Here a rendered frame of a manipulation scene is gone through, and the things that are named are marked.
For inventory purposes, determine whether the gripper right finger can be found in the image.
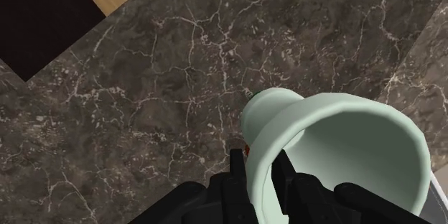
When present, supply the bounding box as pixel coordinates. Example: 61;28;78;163
271;149;432;224

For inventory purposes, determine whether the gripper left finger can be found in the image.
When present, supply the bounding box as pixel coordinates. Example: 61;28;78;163
130;148;259;224

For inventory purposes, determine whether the pale green cup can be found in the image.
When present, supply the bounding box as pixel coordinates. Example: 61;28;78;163
240;87;432;224

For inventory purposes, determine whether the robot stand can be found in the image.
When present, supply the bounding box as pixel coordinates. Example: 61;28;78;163
0;0;106;83

